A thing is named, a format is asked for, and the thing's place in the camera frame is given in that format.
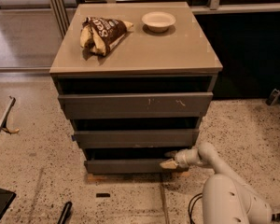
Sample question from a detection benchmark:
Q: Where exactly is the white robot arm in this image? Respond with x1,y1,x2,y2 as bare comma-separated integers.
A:
160,142,273,224

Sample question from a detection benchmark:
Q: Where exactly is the grey drawer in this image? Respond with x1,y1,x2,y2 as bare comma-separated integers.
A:
74,129,199,148
58,92,213,119
84,147,187,175

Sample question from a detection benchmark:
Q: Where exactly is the grey drawer cabinet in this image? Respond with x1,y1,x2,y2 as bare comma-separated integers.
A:
49,1,224,175

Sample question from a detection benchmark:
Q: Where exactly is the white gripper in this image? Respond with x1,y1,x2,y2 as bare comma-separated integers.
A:
160,148,200,170

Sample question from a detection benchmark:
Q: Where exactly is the black handle tool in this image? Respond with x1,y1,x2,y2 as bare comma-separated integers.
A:
57,202,72,224

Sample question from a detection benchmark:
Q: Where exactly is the black cable loop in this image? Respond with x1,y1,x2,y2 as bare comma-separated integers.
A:
188,192,203,224

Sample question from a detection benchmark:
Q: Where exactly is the small grey floor device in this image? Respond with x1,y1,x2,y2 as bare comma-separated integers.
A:
266,89,280,105

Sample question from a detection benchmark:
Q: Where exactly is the brown chip bag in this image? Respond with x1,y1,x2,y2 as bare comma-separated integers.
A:
80,17,133,56

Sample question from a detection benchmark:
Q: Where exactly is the white paper bowl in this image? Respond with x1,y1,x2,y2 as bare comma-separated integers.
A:
142,12,175,33

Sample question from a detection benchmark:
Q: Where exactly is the grey metal bar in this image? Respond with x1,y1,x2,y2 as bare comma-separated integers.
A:
0,96,20,134

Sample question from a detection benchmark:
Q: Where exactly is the black tape strip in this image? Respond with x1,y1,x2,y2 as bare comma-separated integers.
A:
96,192,111,198

